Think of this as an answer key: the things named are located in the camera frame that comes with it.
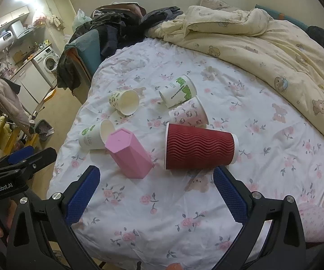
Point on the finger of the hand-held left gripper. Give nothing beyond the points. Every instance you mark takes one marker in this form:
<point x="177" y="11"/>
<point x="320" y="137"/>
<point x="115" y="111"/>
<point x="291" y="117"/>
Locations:
<point x="21" y="153"/>
<point x="41" y="157"/>

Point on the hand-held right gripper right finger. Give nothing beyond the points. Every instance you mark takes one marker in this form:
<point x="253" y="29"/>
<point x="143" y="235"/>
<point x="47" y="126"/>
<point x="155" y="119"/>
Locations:
<point x="229" y="198"/>

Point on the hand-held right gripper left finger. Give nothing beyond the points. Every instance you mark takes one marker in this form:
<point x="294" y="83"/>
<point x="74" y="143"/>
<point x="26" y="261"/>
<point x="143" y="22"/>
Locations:
<point x="80" y="198"/>

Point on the red ribbed paper cup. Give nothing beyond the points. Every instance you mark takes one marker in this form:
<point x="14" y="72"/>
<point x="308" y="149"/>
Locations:
<point x="198" y="146"/>

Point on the pink faceted plastic cup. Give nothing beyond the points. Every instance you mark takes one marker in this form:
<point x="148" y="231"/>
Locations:
<point x="128" y="154"/>

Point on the white cup green leaf print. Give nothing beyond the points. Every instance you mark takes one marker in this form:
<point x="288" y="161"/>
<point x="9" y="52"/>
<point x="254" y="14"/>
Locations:
<point x="90" y="137"/>

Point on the white cup pink pattern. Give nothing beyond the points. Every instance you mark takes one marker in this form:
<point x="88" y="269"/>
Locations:
<point x="190" y="114"/>

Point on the white cup small green pattern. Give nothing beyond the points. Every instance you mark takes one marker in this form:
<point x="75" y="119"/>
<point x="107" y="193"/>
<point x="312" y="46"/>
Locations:
<point x="125" y="101"/>

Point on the white cup green label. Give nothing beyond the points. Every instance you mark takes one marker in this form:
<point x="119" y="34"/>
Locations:
<point x="176" y="91"/>

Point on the grey trash bin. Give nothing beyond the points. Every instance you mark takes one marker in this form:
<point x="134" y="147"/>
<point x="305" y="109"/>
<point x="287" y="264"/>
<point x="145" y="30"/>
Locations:
<point x="44" y="129"/>

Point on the light hanging jacket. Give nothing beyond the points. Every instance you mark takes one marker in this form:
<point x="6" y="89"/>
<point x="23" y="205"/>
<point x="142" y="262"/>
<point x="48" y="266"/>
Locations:
<point x="1" y="101"/>

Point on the white floral bed sheet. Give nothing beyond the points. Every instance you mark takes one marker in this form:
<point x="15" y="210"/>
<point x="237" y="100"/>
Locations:
<point x="164" y="216"/>

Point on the white base cabinet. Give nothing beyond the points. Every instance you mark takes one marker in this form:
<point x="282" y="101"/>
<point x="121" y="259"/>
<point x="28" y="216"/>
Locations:
<point x="29" y="83"/>

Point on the pink floral pillow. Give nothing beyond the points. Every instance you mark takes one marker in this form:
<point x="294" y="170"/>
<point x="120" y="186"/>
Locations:
<point x="316" y="222"/>

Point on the white washing machine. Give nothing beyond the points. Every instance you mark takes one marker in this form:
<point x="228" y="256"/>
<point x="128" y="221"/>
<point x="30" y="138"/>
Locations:
<point x="48" y="62"/>

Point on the teal chair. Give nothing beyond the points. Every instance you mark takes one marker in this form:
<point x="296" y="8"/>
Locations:
<point x="90" y="47"/>

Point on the pile of dark clothes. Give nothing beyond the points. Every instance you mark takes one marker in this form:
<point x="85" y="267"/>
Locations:
<point x="108" y="33"/>

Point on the white plastic bag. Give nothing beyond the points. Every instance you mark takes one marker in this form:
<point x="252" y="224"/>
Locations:
<point x="80" y="19"/>

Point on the cream bear print quilt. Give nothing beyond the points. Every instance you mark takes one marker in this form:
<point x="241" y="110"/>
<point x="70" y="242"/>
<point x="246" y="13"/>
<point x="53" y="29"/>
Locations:
<point x="263" y="47"/>

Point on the dark cloth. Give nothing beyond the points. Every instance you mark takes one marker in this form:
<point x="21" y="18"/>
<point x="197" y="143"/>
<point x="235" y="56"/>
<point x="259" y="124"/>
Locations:
<point x="321" y="38"/>

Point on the bear print pillow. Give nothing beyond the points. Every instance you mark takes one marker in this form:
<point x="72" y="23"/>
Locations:
<point x="215" y="2"/>

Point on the white wall cabinets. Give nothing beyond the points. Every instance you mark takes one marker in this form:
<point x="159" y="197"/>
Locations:
<point x="10" y="15"/>

